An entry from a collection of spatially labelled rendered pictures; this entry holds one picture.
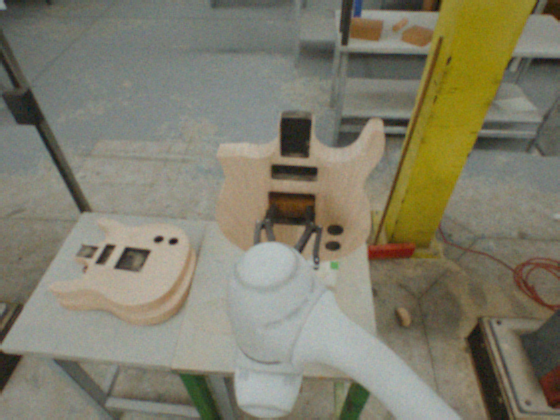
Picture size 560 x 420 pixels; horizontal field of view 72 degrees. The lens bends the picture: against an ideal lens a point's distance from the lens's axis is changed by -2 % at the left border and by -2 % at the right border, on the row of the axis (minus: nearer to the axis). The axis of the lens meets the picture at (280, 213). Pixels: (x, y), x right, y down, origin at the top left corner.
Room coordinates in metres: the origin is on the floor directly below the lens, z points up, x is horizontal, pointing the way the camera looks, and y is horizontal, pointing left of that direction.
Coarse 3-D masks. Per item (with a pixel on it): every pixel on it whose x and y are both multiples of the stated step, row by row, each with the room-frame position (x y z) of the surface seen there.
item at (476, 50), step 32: (448, 0) 1.83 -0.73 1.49; (480, 0) 1.63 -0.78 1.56; (512, 0) 1.63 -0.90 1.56; (448, 32) 1.72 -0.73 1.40; (480, 32) 1.63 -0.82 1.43; (512, 32) 1.63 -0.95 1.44; (448, 64) 1.64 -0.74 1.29; (480, 64) 1.63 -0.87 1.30; (416, 96) 1.90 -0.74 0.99; (448, 96) 1.63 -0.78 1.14; (480, 96) 1.63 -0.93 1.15; (416, 128) 1.76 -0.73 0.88; (448, 128) 1.63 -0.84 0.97; (480, 128) 1.63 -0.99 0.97; (416, 160) 1.64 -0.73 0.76; (448, 160) 1.63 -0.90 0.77; (416, 192) 1.63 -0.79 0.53; (448, 192) 1.62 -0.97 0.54; (416, 224) 1.63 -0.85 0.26; (416, 256) 1.56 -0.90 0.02
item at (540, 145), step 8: (552, 120) 0.91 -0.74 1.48; (544, 128) 0.92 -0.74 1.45; (552, 128) 0.89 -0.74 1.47; (544, 136) 0.90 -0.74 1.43; (552, 136) 0.87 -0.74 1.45; (536, 144) 0.91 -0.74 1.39; (544, 144) 0.88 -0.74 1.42; (552, 144) 0.85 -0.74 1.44; (544, 152) 0.87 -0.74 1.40; (552, 152) 0.84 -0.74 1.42
